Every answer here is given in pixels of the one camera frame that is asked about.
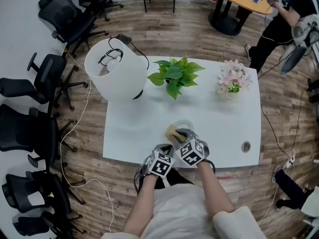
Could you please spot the white power strip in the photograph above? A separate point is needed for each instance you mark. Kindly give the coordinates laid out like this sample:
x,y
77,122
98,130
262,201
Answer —
x,y
290,159

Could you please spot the person's white shirt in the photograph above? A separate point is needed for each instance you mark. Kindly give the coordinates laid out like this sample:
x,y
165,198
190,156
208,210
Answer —
x,y
179,213

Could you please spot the white table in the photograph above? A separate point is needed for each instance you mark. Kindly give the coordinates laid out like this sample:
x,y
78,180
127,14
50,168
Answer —
x,y
149,123

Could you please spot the yellow sponge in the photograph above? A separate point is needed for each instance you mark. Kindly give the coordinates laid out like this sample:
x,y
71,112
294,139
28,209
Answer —
x,y
170,132

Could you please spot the person's black trousers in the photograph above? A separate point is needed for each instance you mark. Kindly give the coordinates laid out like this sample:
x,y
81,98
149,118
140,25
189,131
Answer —
x,y
174,178

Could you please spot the green leafy potted plant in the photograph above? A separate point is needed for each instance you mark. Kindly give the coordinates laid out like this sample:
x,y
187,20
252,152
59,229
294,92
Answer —
x,y
174,73

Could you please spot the white plate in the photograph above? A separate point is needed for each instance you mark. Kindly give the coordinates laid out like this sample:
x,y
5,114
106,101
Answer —
x,y
185,122

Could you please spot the person's right forearm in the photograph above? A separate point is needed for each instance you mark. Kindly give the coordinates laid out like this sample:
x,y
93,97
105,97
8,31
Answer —
x,y
214,190

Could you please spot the pink flower potted plant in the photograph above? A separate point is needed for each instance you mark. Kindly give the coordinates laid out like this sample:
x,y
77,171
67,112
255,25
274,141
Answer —
x,y
233,77

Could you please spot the grey backpack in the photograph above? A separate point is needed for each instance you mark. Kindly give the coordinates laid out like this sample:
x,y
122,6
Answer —
x,y
301,41

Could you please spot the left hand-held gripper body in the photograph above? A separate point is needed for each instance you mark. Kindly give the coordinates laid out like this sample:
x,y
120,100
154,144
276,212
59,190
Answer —
x,y
160,165

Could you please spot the person's left forearm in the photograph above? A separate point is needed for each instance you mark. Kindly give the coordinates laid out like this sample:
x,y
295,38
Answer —
x,y
142,203

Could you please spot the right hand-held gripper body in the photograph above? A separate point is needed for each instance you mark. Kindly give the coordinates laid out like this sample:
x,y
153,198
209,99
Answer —
x,y
192,153

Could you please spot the black lamp power adapter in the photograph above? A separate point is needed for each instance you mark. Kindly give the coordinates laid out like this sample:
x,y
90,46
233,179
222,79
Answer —
x,y
124,38

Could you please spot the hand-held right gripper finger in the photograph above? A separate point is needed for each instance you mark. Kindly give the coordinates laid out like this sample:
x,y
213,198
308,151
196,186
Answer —
x,y
177,142
188,131

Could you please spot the white shade table lamp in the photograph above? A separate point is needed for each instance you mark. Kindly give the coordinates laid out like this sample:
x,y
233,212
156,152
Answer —
x,y
117,81

